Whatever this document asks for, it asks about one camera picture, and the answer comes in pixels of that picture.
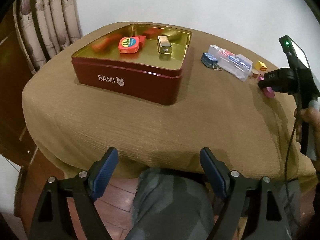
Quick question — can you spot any pink eraser block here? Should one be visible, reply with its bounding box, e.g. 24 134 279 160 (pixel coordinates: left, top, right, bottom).
261 87 275 99

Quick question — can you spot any clear box blue label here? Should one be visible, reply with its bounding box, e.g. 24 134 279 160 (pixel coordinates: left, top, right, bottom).
208 44 252 82

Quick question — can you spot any silver metal rectangular box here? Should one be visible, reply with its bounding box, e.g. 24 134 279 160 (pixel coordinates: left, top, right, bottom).
157 35 172 54

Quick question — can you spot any red round tape measure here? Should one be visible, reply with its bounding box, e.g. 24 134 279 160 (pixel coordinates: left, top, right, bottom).
118 36 143 54

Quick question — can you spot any clear box with red content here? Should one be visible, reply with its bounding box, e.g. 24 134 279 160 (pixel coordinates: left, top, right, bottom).
237 54 253 65

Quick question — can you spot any person right hand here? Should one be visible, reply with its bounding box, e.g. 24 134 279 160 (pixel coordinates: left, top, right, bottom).
294 107 319 142

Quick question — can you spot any yellow red striped cube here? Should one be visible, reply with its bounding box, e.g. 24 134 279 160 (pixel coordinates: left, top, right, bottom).
254 61 267 72

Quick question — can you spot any person grey trouser leg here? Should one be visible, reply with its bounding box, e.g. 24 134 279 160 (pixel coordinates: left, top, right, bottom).
126 168 214 239

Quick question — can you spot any red gold tin box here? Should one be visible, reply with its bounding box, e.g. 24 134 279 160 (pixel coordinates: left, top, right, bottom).
71 23 193 105

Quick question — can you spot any wooden cabinet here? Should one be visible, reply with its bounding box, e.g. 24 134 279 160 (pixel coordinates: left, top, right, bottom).
1 9 36 166

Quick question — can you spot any patterned curtain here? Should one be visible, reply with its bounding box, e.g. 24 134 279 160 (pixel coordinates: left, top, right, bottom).
12 0 82 74

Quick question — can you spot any blue striped keychain pouch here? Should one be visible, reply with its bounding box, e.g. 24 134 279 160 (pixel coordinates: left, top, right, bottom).
201 53 218 69

